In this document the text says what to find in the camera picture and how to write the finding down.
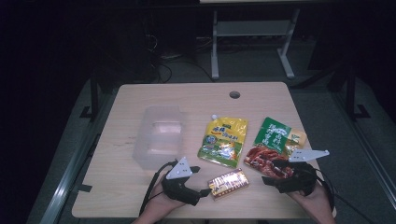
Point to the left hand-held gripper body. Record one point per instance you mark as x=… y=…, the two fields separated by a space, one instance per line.
x=179 y=186

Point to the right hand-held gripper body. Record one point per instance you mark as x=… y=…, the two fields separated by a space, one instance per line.
x=299 y=177

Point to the red and yellow seasoning box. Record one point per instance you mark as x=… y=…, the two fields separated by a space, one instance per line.
x=229 y=184

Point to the yellow seasoning pouch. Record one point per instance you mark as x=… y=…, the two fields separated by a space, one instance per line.
x=222 y=140

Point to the clear plastic container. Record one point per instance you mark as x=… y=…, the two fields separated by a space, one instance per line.
x=162 y=137

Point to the person's left hand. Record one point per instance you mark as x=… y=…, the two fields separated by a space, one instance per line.
x=162 y=205

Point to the person's right hand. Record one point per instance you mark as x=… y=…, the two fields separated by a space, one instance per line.
x=314 y=202

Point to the green and red food packet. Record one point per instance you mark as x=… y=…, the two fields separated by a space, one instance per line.
x=271 y=137

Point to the black table edge clip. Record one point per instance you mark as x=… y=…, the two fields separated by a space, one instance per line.
x=83 y=188

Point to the black metal stand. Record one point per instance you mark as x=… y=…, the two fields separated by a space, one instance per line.
x=351 y=93
x=94 y=96

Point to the aluminium rail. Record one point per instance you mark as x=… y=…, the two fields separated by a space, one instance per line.
x=77 y=155
x=367 y=146

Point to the white metal frame stand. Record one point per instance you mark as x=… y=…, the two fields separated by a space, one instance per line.
x=214 y=46

